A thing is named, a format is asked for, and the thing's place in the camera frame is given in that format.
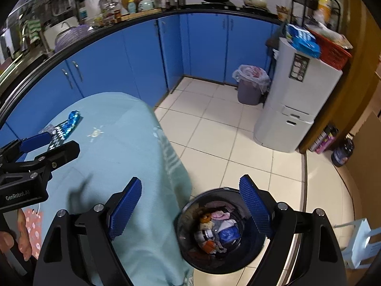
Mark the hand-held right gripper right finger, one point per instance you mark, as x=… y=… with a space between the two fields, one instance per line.
x=256 y=205

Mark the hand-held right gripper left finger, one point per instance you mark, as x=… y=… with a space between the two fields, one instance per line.
x=126 y=211

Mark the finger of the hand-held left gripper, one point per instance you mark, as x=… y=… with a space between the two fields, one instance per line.
x=62 y=153
x=35 y=141

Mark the blue foil wrapper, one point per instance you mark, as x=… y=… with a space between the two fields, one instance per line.
x=73 y=122

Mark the white tissue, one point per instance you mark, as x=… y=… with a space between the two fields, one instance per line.
x=227 y=224

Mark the pink tissue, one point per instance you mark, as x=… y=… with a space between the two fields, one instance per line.
x=218 y=214

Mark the black round trash bin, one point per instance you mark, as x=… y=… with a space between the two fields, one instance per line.
x=190 y=259

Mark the purple trash can with bag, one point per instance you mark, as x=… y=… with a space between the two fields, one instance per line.
x=248 y=93

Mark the person's left hand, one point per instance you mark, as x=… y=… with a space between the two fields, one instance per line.
x=24 y=238

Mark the teal tablecloth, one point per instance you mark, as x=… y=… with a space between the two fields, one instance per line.
x=119 y=155

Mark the pink and purple boxes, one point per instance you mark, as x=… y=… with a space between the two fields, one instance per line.
x=324 y=143

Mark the dark round jar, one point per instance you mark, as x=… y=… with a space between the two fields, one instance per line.
x=342 y=153

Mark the purple woven basket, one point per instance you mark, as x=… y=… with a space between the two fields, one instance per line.
x=71 y=37

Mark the green striped towel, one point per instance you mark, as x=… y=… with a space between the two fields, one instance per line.
x=31 y=29

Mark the white tall storage unit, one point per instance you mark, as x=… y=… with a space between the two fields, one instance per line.
x=297 y=101

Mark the white plastic stool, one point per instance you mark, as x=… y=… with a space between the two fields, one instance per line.
x=363 y=244

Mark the brown cardboard sheet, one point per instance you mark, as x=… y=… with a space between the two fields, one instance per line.
x=369 y=161

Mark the blue kitchen cabinets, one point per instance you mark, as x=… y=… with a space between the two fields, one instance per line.
x=143 y=53

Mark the blue plastic packets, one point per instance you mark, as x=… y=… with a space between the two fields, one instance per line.
x=303 y=43

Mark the red plastic basket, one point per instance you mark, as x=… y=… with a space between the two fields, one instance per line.
x=333 y=55

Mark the pale green kettle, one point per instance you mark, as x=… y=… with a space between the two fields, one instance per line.
x=145 y=5

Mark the black countertop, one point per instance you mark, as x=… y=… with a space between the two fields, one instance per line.
x=193 y=6

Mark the black metal rack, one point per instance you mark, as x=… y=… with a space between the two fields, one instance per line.
x=309 y=3

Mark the yellow bottle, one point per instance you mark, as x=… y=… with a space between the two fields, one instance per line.
x=324 y=3

